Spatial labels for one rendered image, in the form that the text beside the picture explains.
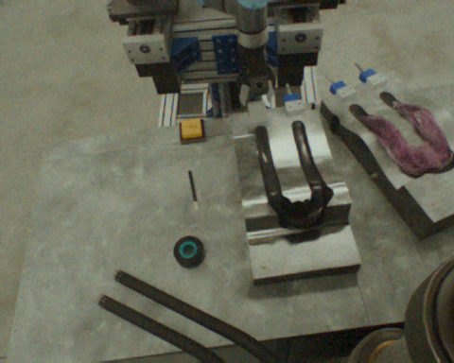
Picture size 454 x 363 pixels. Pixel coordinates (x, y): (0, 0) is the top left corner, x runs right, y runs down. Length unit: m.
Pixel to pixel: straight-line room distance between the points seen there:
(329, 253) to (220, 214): 0.32
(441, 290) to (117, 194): 1.05
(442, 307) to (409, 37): 2.74
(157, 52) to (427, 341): 1.22
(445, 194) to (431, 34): 2.03
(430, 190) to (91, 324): 0.90
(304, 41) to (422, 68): 1.53
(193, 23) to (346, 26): 1.69
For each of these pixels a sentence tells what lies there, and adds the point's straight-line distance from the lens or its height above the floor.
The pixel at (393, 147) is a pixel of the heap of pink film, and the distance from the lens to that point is 1.15.
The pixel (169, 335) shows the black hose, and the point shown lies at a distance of 0.96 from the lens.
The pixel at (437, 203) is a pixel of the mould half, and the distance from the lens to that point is 1.08.
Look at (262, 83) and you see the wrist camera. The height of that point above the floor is 1.09.
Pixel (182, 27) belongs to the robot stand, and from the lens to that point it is 1.45.
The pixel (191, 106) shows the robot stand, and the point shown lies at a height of 0.21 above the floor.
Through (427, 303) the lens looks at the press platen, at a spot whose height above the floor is 1.54.
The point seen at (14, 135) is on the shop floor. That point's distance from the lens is 2.79.
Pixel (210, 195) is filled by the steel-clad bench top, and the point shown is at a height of 0.80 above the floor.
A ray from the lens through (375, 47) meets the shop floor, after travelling 2.84.
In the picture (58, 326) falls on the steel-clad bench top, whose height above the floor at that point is 0.80.
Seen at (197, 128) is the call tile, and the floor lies 0.84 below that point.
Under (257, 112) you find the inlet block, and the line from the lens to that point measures 1.17.
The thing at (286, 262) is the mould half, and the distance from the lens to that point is 0.99.
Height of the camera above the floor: 1.79
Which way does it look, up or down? 58 degrees down
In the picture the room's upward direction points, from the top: 11 degrees counter-clockwise
